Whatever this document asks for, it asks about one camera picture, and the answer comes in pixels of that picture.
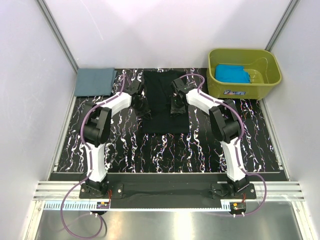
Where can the blue t shirt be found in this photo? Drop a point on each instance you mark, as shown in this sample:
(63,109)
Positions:
(231,74)

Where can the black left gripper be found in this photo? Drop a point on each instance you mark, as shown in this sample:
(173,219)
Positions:
(141,107)

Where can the silver aluminium frame rail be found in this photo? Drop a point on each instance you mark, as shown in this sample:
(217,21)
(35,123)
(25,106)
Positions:
(273,190)

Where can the left rear frame post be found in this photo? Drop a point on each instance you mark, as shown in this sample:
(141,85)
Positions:
(57,33)

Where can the black t shirt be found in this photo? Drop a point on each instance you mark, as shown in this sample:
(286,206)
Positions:
(158,92)

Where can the white slotted cable duct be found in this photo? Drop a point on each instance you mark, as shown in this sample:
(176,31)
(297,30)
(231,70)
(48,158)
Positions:
(148,206)

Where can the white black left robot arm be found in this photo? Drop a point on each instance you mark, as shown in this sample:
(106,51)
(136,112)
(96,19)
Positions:
(94,131)

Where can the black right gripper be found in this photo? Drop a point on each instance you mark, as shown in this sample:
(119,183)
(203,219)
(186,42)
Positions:
(176,106)

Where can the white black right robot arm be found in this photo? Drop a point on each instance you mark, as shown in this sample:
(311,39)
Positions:
(226,126)

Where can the olive green plastic tub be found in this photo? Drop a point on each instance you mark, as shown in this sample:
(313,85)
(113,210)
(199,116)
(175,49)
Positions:
(262,67)

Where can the right rear frame post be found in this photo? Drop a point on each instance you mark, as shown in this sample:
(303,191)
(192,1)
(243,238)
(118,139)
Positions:
(291,7)

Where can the frame post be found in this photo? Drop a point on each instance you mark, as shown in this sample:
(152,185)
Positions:
(57,33)
(291,7)

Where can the folded grey t shirt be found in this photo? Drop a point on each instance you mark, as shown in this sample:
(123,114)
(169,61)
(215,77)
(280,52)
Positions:
(92,82)

